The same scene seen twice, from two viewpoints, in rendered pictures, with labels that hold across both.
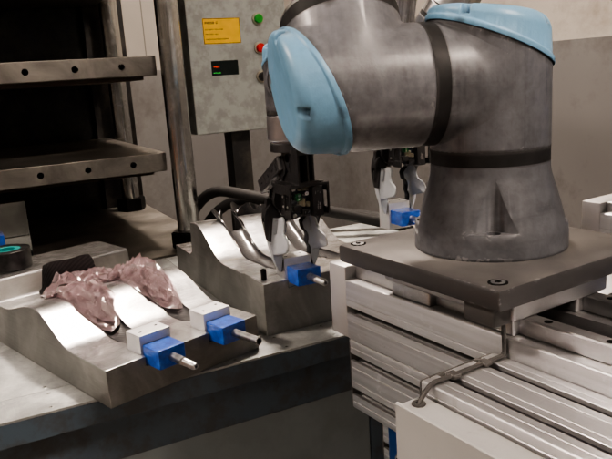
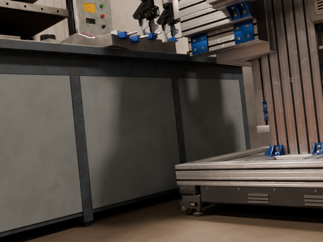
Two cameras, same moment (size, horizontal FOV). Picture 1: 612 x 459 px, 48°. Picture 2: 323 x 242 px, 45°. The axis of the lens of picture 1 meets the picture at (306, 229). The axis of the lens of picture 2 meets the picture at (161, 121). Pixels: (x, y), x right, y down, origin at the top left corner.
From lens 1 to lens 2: 138 cm
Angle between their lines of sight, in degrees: 22
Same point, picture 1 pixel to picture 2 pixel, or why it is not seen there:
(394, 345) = (194, 8)
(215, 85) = (87, 26)
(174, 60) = (78, 9)
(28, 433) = (88, 50)
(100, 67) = (50, 9)
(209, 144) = not seen: hidden behind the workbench
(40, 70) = (30, 6)
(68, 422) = (98, 51)
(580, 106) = not seen: hidden behind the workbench
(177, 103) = (79, 24)
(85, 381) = (100, 43)
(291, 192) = (148, 8)
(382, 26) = not seen: outside the picture
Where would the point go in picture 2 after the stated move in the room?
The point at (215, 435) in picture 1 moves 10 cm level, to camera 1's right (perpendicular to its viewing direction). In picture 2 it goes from (130, 78) to (150, 77)
